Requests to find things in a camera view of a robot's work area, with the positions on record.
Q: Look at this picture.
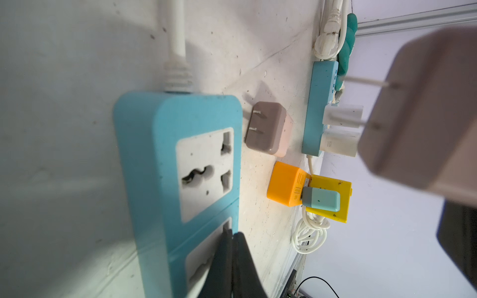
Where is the teal charger plug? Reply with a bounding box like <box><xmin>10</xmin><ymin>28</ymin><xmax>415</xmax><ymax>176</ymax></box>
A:
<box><xmin>301</xmin><ymin>186</ymin><xmax>340</xmax><ymax>212</ymax></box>

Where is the white coiled cable right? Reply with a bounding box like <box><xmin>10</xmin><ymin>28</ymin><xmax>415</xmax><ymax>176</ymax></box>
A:
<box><xmin>291</xmin><ymin>206</ymin><xmax>332</xmax><ymax>256</ymax></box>

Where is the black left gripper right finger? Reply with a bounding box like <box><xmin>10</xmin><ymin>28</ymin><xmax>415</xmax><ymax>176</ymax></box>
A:
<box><xmin>232</xmin><ymin>232</ymin><xmax>268</xmax><ymax>298</ymax></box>

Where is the orange power strip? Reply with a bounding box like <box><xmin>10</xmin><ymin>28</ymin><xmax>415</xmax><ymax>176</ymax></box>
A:
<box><xmin>267</xmin><ymin>161</ymin><xmax>311</xmax><ymax>207</ymax></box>

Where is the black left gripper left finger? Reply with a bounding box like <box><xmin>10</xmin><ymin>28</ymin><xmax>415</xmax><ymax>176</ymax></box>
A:
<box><xmin>198</xmin><ymin>228</ymin><xmax>233</xmax><ymax>298</ymax></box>

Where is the yellow charger plug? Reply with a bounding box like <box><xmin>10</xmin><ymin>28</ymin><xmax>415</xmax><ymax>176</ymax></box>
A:
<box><xmin>302</xmin><ymin>175</ymin><xmax>353</xmax><ymax>224</ymax></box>

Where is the pink usb charger plug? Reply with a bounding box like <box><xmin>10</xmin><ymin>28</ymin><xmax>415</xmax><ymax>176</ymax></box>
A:
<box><xmin>340</xmin><ymin>27</ymin><xmax>477</xmax><ymax>209</ymax></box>

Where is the green grey work glove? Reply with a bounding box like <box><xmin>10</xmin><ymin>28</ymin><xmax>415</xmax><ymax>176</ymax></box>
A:
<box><xmin>335</xmin><ymin>13</ymin><xmax>358</xmax><ymax>91</ymax></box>

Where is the small blue power strip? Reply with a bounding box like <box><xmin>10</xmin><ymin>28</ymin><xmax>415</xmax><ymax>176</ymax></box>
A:
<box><xmin>301</xmin><ymin>61</ymin><xmax>339</xmax><ymax>156</ymax></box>

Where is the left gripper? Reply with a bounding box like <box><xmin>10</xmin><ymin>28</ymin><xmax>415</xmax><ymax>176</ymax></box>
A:
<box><xmin>437</xmin><ymin>201</ymin><xmax>477</xmax><ymax>288</ymax></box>

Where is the white charger plug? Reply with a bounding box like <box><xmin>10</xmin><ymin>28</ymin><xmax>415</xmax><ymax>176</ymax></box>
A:
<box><xmin>320</xmin><ymin>129</ymin><xmax>361</xmax><ymax>157</ymax></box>
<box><xmin>322</xmin><ymin>104</ymin><xmax>364</xmax><ymax>128</ymax></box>

